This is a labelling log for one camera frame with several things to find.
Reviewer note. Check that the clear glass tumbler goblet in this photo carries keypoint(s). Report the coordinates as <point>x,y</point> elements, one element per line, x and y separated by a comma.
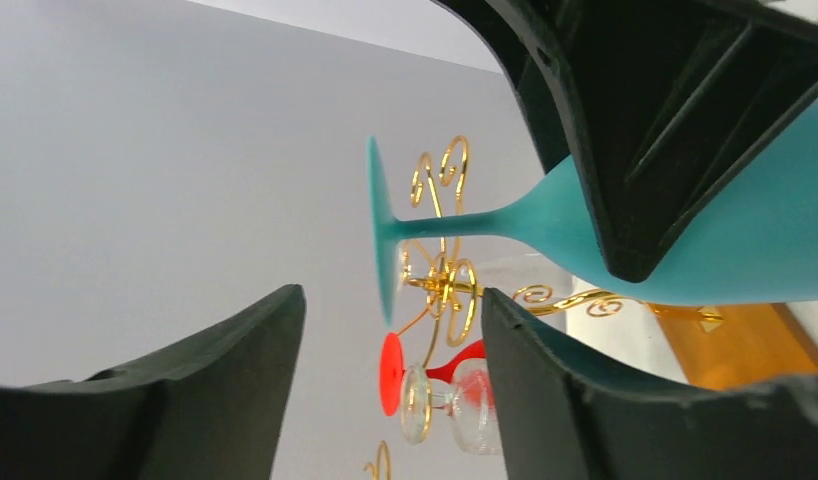
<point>467,401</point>

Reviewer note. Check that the gold rectangular wire glass rack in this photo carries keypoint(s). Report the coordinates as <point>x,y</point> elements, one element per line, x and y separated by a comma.
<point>381,467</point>

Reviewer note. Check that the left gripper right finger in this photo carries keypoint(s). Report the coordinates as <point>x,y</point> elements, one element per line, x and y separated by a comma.
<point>568,411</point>

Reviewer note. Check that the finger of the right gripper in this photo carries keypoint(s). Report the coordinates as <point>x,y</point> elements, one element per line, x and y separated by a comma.
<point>660,103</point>

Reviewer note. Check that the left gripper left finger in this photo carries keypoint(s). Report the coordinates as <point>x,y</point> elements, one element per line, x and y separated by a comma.
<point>209,406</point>

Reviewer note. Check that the red plastic goblet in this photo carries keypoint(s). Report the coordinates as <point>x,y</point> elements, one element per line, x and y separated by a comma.
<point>392,369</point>

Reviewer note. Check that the gold tree rack wooden base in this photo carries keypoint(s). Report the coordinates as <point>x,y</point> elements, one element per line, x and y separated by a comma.
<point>715,347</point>

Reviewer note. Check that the teal plastic goblet front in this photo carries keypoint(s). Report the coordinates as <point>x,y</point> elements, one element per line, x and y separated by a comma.
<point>755,242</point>

